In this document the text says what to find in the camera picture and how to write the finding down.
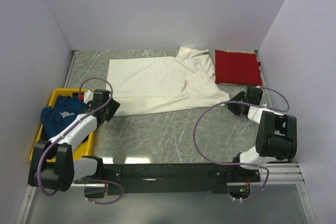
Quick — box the white t shirt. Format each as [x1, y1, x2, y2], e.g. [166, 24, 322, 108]
[107, 47, 230, 116]

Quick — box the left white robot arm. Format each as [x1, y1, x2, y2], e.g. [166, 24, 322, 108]
[28, 89, 120, 195]

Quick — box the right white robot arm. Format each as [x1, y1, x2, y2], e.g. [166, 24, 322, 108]
[227, 87, 298, 170]

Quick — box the black garment in bin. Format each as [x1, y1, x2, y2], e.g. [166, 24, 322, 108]
[72, 92, 84, 100]

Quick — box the folded red t shirt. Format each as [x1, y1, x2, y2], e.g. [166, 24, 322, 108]
[215, 50, 262, 86]

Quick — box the blue t shirt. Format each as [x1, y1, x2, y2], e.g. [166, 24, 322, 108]
[40, 95, 85, 139]

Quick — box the black base bar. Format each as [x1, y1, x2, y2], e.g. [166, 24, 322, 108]
[73, 163, 262, 199]

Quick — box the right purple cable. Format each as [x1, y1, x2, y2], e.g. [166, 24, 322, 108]
[193, 86, 291, 203]

